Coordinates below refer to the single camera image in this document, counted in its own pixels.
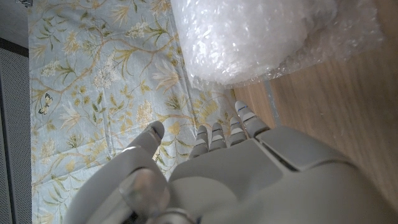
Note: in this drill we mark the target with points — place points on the floral blue backdrop cloth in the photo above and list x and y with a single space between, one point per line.
102 77

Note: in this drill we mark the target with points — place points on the bubble wrap roll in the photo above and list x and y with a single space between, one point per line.
242 37

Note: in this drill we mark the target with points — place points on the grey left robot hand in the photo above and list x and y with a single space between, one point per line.
248 180

